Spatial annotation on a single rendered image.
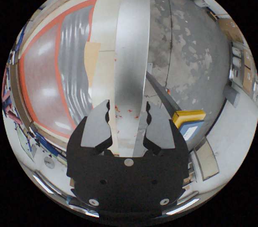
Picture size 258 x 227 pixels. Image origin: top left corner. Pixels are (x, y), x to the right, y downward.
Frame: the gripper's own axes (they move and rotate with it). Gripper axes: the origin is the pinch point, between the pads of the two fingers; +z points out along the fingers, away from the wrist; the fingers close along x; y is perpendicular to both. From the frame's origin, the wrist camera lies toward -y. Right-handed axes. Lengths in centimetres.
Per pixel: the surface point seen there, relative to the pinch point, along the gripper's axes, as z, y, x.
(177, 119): 2.9, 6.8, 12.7
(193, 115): 3.0, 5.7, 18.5
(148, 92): 98, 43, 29
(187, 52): 98, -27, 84
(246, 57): 17, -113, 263
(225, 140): -4, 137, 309
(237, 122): -3, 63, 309
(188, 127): 1.1, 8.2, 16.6
